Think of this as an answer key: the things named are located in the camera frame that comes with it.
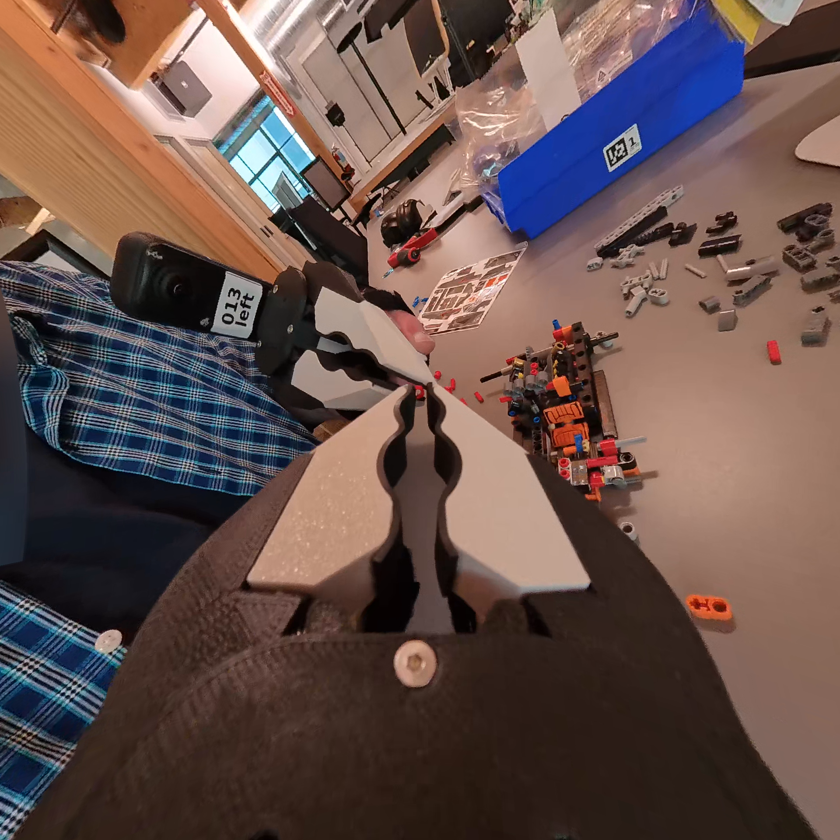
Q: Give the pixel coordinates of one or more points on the window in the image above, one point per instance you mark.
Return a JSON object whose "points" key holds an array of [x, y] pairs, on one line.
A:
{"points": [[262, 151]]}

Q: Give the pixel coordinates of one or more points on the person's left forearm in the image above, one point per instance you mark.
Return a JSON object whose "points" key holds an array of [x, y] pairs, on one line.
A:
{"points": [[131, 407]]}

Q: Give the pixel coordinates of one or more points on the multicolour lego car chassis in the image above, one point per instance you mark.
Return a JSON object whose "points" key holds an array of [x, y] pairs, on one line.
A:
{"points": [[564, 420]]}

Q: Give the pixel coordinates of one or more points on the orange lego connector with holes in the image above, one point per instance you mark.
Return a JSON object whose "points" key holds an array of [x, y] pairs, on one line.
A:
{"points": [[709, 607]]}

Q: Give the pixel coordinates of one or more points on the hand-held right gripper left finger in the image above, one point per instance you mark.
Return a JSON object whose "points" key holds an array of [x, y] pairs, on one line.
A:
{"points": [[321, 518]]}

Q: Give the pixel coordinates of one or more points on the blue plaid shirt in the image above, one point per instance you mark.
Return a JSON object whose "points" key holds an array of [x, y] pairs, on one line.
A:
{"points": [[39, 709]]}

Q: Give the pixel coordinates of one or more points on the small grey lego bush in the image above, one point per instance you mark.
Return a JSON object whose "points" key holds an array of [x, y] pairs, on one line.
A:
{"points": [[628, 530]]}

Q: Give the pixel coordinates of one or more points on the white card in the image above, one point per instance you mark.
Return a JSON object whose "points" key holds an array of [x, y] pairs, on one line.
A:
{"points": [[548, 72]]}

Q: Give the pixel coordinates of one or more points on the red and black tool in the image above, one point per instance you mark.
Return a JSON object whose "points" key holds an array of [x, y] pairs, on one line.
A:
{"points": [[420, 244]]}

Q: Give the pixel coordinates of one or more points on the red lego brick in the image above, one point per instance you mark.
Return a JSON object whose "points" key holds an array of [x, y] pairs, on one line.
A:
{"points": [[774, 351]]}

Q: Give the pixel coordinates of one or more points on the white rounded base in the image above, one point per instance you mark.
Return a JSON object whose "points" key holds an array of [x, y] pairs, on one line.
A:
{"points": [[820, 148]]}

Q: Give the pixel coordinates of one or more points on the person's left hand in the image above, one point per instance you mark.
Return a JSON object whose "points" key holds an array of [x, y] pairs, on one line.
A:
{"points": [[417, 334]]}

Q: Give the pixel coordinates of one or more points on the black computer monitor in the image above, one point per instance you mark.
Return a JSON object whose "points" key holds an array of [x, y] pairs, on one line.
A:
{"points": [[325, 184]]}

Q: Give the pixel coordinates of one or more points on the black light stand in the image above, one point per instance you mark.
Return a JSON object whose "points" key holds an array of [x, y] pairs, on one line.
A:
{"points": [[377, 85]]}

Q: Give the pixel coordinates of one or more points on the navy garment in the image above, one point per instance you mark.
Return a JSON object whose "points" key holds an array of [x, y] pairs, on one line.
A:
{"points": [[98, 525]]}

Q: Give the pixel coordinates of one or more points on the scatter of grey lego pieces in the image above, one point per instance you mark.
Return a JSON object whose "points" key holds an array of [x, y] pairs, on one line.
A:
{"points": [[640, 220]]}

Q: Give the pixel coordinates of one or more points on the clear plastic bags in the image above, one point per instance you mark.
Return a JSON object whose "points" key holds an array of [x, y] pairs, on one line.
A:
{"points": [[499, 111]]}

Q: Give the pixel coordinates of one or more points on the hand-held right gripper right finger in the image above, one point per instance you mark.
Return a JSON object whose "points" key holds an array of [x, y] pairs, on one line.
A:
{"points": [[512, 518]]}

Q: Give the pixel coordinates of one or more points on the blue plastic bin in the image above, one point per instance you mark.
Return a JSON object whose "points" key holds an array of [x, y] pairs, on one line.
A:
{"points": [[590, 157]]}

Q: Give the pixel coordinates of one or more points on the lego sticker sheet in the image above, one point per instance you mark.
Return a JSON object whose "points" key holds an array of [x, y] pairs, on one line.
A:
{"points": [[472, 289]]}

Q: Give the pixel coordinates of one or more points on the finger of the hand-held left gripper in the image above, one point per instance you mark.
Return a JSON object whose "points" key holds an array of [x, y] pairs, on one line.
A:
{"points": [[328, 387], [367, 328]]}

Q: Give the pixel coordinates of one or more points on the large black screen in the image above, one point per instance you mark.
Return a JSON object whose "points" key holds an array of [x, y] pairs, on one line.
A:
{"points": [[479, 39]]}

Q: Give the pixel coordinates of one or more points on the black wall box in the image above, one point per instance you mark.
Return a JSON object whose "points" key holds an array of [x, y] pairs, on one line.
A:
{"points": [[184, 88]]}

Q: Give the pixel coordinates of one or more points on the black headset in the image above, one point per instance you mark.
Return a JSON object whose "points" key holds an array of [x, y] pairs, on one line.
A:
{"points": [[400, 220]]}

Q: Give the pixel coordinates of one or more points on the pile of black lego pieces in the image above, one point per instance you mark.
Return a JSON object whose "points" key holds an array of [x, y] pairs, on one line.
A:
{"points": [[718, 246]]}

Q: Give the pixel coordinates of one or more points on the yellow paper sheet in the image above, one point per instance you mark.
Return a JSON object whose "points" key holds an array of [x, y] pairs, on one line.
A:
{"points": [[735, 19]]}

